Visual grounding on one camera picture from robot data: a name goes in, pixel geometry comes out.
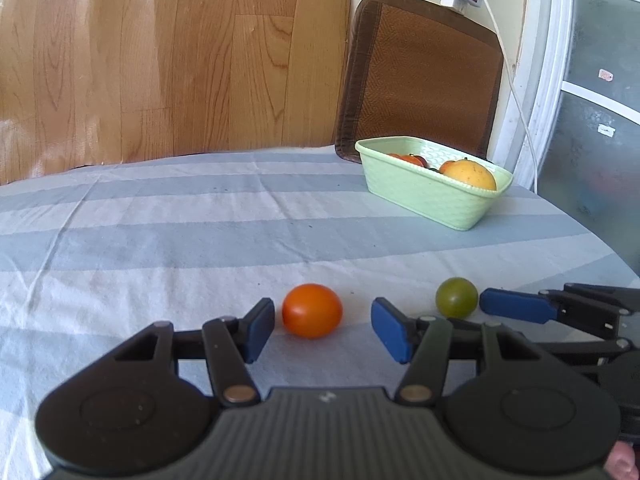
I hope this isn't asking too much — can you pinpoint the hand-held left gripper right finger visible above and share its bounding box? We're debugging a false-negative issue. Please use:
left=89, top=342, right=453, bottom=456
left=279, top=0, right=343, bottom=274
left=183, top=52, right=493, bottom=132
left=371, top=297, right=543, bottom=406

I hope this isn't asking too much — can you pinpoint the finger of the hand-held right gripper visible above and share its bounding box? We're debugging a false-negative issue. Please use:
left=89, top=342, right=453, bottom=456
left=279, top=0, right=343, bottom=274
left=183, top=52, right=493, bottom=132
left=502, top=336, right=635, bottom=368
left=479, top=282, right=640, bottom=341

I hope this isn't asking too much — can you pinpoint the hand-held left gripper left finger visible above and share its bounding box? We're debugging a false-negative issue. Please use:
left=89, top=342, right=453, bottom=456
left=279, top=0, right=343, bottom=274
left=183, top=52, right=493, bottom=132
left=100, top=298, right=276, bottom=407

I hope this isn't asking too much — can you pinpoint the orange cherry tomato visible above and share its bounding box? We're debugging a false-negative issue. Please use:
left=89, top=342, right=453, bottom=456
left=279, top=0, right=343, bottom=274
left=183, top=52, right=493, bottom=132
left=281, top=283, right=344, bottom=339

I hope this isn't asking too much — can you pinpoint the green cherry tomato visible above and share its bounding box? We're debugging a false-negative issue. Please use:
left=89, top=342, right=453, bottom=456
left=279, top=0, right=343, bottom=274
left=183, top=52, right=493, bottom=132
left=435, top=276, right=479, bottom=319

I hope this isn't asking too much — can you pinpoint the light green plastic basin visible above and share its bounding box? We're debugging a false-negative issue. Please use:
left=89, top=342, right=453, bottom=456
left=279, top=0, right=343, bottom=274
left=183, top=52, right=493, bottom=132
left=354, top=135, right=515, bottom=232

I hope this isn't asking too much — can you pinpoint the large yellow citrus fruit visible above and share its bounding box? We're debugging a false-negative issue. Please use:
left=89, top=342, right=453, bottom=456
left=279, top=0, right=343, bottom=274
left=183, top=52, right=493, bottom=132
left=443, top=157, right=498, bottom=191

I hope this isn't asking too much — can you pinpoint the person's right hand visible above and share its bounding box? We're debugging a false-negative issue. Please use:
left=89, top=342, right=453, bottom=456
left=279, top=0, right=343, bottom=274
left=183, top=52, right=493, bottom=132
left=604, top=441, right=637, bottom=480

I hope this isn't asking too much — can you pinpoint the white framed glass door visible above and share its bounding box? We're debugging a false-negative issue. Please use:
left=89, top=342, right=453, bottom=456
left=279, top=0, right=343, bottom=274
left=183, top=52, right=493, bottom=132
left=514, top=0, right=640, bottom=281

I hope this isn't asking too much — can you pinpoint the brown woven seat mat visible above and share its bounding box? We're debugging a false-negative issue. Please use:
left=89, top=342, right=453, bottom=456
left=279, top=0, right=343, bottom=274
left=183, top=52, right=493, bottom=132
left=333, top=0, right=505, bottom=164

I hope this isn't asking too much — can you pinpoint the wood-pattern vinyl sheet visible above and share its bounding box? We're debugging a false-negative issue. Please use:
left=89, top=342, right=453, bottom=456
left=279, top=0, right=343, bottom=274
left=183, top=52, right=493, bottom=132
left=0, top=0, right=357, bottom=187

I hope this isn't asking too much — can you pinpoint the white power cable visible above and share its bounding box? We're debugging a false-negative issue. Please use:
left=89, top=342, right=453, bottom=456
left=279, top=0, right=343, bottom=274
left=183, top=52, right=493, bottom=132
left=472, top=0, right=542, bottom=196

